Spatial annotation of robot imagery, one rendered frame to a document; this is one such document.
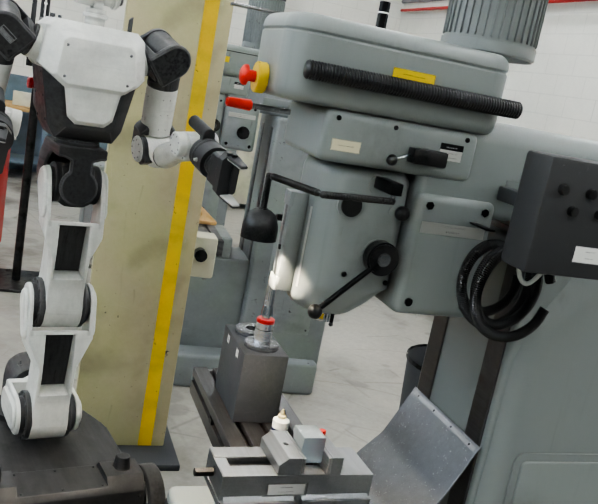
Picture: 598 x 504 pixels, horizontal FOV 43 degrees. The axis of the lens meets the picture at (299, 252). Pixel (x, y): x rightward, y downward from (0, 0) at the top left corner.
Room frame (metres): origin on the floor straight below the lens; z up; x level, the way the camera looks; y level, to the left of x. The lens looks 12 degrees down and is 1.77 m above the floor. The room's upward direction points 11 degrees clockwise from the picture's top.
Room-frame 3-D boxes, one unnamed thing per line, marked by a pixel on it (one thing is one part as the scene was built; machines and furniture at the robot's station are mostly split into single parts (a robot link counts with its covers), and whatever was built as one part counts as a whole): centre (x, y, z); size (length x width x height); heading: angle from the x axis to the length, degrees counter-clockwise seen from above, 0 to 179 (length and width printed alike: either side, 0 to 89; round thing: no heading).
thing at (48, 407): (2.08, 0.65, 0.85); 0.20 x 0.16 x 0.48; 122
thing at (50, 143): (2.14, 0.69, 1.41); 0.28 x 0.13 x 0.18; 32
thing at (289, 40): (1.60, -0.09, 1.81); 0.47 x 0.26 x 0.16; 111
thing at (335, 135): (1.61, -0.12, 1.68); 0.34 x 0.24 x 0.10; 111
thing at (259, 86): (1.51, 0.14, 1.76); 0.06 x 0.02 x 0.06; 21
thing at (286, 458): (1.52, -0.05, 0.99); 0.12 x 0.06 x 0.04; 23
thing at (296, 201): (1.56, 0.03, 1.45); 0.04 x 0.04 x 0.21; 21
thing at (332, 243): (1.59, -0.08, 1.47); 0.21 x 0.19 x 0.32; 21
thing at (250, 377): (1.92, 0.07, 1.00); 0.22 x 0.12 x 0.20; 20
